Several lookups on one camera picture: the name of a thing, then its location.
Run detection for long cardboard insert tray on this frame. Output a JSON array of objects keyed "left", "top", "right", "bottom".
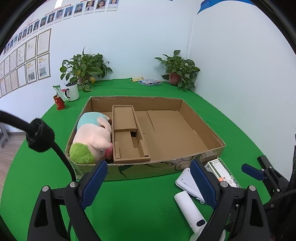
[{"left": 112, "top": 105, "right": 151, "bottom": 164}]

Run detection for framed certificates on wall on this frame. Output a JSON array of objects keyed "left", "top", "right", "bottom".
[{"left": 1, "top": 27, "right": 52, "bottom": 97}]

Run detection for green white medicine box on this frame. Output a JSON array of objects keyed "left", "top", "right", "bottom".
[{"left": 205, "top": 158, "right": 240, "bottom": 188}]

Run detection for right potted green plant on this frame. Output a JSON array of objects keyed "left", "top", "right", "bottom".
[{"left": 155, "top": 50, "right": 200, "bottom": 91}]

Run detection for white enamel mug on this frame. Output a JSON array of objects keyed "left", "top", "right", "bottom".
[{"left": 65, "top": 83, "right": 80, "bottom": 102}]

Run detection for black cable with velcro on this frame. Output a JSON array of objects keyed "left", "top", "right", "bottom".
[{"left": 0, "top": 110, "right": 77, "bottom": 183}]

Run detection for white plastic device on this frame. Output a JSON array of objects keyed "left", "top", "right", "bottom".
[{"left": 175, "top": 168, "right": 205, "bottom": 204}]

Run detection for yellow paper packet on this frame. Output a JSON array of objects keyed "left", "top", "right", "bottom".
[{"left": 131, "top": 77, "right": 144, "bottom": 82}]

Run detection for left potted green plant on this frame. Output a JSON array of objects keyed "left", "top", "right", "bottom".
[{"left": 59, "top": 49, "right": 113, "bottom": 92}]

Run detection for pink pig plush toy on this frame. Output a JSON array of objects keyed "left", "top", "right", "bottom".
[{"left": 69, "top": 112, "right": 113, "bottom": 165}]

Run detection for green packet in cup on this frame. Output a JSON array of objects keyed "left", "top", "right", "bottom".
[{"left": 53, "top": 85, "right": 68, "bottom": 101}]

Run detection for potted green plant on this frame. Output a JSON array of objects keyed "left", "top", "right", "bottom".
[
  {"left": 155, "top": 50, "right": 200, "bottom": 91},
  {"left": 59, "top": 49, "right": 113, "bottom": 92}
]

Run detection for portrait photo row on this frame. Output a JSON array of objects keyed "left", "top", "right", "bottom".
[{"left": 1, "top": 1, "right": 119, "bottom": 55}]

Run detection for white hair dryer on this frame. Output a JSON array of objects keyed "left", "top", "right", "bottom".
[{"left": 173, "top": 191, "right": 227, "bottom": 241}]

